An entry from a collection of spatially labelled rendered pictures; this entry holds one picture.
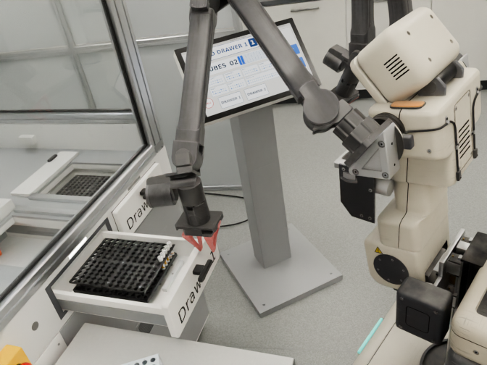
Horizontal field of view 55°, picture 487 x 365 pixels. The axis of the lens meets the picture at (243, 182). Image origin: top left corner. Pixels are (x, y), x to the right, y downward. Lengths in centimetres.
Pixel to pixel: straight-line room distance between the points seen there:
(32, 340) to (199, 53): 79
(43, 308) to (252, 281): 130
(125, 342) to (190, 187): 46
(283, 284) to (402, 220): 115
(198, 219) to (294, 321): 123
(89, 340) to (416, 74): 102
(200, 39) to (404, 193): 64
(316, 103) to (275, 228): 136
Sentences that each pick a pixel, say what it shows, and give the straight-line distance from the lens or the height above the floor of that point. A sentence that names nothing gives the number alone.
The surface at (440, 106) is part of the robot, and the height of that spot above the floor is 124.
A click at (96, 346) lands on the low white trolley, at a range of 132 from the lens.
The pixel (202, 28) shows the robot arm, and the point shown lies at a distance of 113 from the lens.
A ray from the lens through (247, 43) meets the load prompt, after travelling 194.
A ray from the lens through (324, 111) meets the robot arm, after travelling 101.
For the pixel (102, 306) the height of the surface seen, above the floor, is 87.
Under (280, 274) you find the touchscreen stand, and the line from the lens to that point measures 239.
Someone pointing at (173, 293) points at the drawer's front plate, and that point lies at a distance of 112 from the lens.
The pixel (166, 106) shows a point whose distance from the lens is 294.
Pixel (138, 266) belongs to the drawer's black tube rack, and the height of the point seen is 90.
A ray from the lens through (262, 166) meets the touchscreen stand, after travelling 210.
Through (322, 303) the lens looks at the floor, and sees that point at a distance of 229.
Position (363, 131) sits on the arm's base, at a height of 122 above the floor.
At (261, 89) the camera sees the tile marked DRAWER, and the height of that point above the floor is 101.
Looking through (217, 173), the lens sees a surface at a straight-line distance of 308.
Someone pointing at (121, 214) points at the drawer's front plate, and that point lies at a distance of 147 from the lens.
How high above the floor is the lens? 169
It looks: 32 degrees down
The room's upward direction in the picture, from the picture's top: 10 degrees counter-clockwise
